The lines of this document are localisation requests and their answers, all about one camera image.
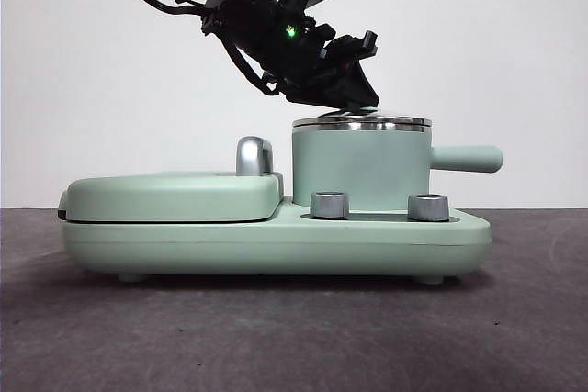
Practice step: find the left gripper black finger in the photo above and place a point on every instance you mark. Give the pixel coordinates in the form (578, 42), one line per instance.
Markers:
(354, 88)

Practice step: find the glass pot lid green knob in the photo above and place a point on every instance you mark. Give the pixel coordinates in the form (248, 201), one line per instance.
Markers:
(399, 121)

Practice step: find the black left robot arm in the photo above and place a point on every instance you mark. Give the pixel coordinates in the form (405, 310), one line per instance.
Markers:
(257, 15)

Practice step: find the silver control knob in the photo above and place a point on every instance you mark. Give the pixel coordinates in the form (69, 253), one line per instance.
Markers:
(428, 207)
(330, 204)

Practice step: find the green breakfast maker base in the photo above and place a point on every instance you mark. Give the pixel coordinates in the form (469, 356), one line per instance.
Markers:
(275, 249)

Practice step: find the green hinged griddle cover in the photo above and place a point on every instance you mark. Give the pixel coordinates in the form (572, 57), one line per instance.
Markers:
(161, 199)

